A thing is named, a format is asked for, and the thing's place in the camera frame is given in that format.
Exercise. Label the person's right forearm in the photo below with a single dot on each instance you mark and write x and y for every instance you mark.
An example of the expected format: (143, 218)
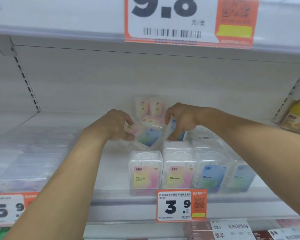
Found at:
(265, 152)

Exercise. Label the stack of maroon toothpaste boxes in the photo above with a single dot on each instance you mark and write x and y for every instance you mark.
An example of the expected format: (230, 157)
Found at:
(197, 234)

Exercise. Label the person's left forearm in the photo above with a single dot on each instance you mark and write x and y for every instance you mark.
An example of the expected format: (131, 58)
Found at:
(60, 192)

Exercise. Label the teal label small box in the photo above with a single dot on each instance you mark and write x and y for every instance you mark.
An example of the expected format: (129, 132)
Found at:
(150, 137)
(181, 136)

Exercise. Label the person's right hand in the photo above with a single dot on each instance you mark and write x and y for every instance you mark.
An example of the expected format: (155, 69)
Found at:
(187, 117)

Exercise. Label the orange white price tag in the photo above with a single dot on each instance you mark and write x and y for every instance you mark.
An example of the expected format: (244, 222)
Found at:
(5, 209)
(170, 207)
(152, 24)

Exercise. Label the person's left hand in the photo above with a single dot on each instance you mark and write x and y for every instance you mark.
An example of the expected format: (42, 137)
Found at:
(110, 127)

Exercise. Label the row of yellow detergent bottles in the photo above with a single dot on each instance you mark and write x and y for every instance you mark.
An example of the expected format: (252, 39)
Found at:
(297, 117)

